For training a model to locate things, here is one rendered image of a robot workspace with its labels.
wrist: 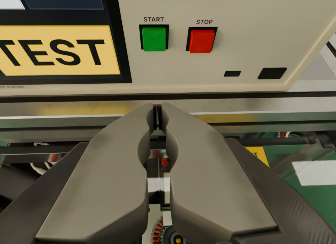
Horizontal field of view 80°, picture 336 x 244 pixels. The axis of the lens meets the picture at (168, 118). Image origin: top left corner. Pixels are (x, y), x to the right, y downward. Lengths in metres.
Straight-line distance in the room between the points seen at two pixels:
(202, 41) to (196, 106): 0.07
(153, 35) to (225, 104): 0.10
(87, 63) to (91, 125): 0.07
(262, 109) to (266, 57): 0.05
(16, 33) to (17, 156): 0.17
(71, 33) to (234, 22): 0.13
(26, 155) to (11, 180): 0.34
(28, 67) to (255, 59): 0.21
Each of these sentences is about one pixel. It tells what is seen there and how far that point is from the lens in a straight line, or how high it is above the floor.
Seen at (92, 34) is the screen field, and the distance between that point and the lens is 0.18.
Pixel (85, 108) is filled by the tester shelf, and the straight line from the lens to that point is 0.22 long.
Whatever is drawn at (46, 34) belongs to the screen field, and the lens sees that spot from 0.19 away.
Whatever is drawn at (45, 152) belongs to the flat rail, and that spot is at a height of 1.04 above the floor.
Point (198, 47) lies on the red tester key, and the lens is 0.18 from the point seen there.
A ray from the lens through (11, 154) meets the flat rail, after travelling 0.32.
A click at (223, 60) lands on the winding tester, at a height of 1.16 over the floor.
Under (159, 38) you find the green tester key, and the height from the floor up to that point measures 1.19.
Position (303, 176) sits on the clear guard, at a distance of 0.28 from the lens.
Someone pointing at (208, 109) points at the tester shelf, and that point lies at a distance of 0.21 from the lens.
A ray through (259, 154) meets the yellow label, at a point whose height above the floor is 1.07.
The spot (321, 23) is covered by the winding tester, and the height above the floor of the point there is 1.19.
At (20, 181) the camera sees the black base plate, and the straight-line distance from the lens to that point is 0.64.
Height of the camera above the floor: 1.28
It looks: 57 degrees down
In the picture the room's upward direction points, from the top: 3 degrees clockwise
